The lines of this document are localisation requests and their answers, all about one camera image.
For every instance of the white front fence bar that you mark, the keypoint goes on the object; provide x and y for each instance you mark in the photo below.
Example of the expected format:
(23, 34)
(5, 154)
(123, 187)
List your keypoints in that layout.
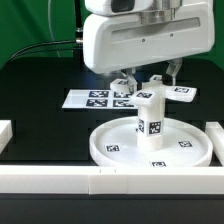
(104, 180)

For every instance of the white marker sheet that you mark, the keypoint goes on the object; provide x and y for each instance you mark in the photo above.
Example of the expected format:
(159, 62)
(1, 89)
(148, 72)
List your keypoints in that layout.
(97, 99)

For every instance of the white left fence bar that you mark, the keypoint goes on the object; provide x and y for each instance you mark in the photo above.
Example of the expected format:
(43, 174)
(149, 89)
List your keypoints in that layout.
(5, 133)

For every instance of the black pole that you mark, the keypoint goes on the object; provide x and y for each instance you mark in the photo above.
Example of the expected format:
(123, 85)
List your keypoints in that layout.
(79, 27)

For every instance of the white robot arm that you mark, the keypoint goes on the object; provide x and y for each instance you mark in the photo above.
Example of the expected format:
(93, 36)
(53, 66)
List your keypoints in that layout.
(121, 35)

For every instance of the white cross table base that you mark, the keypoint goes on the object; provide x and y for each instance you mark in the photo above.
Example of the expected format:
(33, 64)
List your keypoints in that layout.
(155, 91)

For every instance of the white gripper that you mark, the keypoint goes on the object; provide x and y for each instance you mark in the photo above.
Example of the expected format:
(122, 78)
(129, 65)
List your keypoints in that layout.
(127, 34)

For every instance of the white round table top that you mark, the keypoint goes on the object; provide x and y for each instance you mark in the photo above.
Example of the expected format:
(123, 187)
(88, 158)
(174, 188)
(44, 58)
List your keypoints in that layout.
(114, 143)

